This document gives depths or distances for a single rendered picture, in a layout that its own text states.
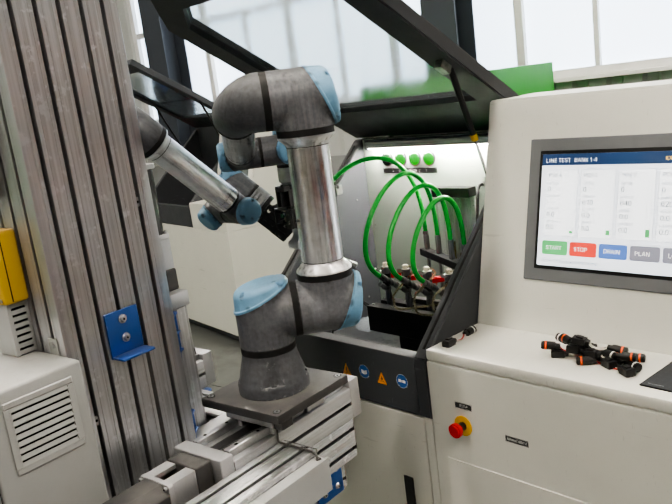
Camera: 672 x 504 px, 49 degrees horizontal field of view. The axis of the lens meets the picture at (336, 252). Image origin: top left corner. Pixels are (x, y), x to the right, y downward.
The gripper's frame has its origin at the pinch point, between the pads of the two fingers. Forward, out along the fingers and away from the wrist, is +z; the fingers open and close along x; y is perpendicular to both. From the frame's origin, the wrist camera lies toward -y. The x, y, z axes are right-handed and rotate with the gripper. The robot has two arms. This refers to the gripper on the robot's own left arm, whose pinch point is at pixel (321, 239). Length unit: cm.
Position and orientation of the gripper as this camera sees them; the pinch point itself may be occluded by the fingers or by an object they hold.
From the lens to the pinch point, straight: 223.2
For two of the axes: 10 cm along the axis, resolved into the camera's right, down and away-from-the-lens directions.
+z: 7.9, 6.1, 0.7
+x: 1.1, -0.3, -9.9
